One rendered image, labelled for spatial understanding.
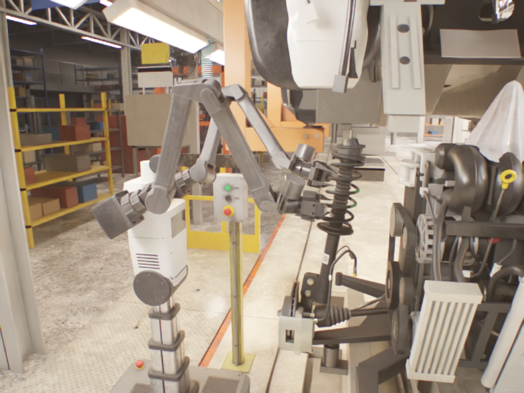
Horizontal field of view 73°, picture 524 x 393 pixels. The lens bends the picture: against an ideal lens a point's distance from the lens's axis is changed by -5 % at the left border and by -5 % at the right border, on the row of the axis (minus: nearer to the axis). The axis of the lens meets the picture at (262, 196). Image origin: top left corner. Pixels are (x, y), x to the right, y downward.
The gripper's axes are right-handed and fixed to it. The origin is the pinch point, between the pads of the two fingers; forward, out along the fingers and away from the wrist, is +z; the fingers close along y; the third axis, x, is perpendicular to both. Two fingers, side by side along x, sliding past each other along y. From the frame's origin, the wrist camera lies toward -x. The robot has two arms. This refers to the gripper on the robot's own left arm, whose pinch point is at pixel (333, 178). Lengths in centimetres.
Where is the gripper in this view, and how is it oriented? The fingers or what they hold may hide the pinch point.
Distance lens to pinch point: 137.3
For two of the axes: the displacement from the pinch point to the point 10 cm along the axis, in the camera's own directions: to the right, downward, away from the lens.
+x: -7.5, -1.2, -6.5
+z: 6.2, 2.5, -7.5
